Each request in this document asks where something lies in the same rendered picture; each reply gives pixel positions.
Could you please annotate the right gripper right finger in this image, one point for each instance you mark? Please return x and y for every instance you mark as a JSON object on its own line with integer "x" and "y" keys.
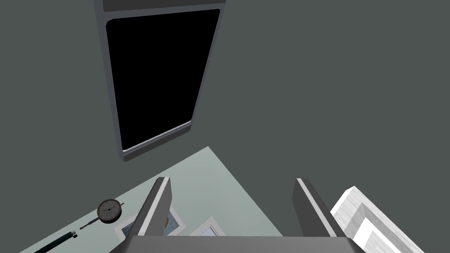
{"x": 313, "y": 214}

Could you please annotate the grey framed dark window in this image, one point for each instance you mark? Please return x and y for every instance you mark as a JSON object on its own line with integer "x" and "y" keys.
{"x": 158, "y": 73}

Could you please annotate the small white framed picture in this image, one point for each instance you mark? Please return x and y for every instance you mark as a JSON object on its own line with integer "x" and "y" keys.
{"x": 208, "y": 230}

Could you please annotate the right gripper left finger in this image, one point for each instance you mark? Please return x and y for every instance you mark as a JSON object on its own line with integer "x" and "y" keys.
{"x": 154, "y": 211}

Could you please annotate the dark cylindrical rod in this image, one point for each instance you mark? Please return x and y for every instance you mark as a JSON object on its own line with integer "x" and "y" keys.
{"x": 58, "y": 242}

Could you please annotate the round dial gauge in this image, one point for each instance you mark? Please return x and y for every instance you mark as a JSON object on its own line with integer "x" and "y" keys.
{"x": 109, "y": 211}

